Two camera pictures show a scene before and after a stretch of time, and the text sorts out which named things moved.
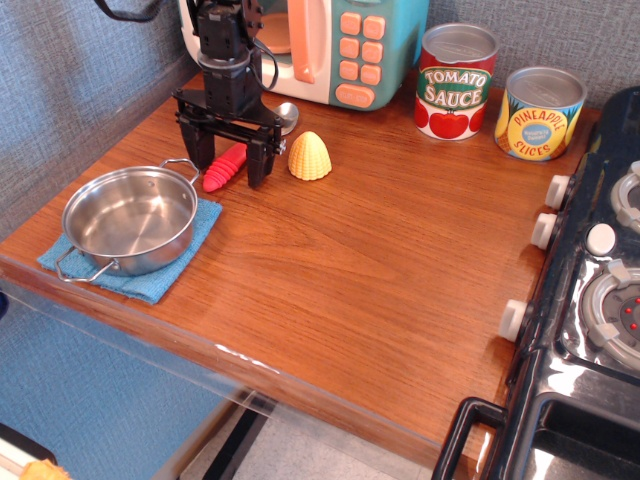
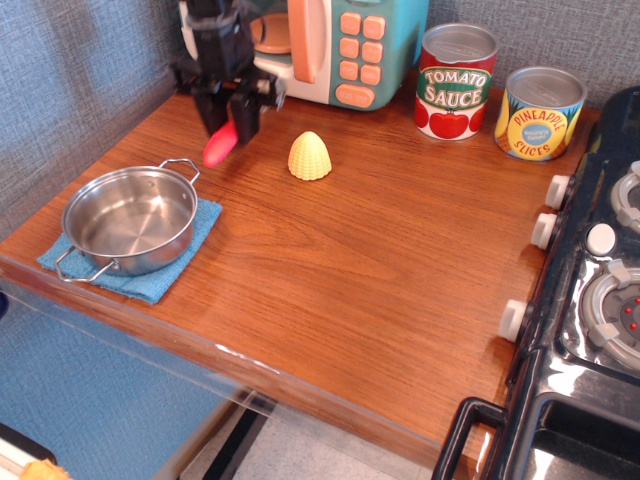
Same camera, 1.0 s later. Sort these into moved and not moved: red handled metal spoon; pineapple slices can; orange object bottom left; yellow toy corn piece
Moved: red handled metal spoon
Not moved: orange object bottom left; pineapple slices can; yellow toy corn piece
